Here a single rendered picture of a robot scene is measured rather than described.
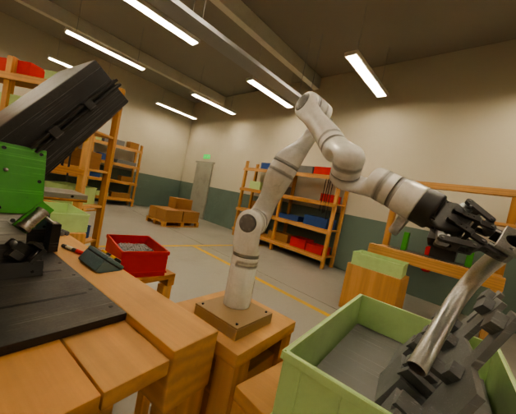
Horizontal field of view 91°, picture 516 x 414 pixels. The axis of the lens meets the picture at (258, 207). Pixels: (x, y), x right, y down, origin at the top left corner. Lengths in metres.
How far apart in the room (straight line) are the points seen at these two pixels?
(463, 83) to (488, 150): 1.33
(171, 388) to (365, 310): 0.75
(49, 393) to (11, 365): 0.11
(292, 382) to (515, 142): 5.50
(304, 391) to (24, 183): 0.96
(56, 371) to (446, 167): 5.69
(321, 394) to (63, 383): 0.46
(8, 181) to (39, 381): 0.61
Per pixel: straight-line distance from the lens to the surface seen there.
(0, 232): 1.06
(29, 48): 10.35
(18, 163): 1.07
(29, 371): 0.67
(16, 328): 0.76
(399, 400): 0.63
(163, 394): 0.72
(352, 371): 0.86
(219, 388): 0.85
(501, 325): 0.64
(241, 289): 0.87
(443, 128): 5.98
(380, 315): 1.14
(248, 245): 0.83
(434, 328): 0.59
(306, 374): 0.60
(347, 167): 0.60
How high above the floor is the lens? 1.26
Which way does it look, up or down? 2 degrees down
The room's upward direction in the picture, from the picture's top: 11 degrees clockwise
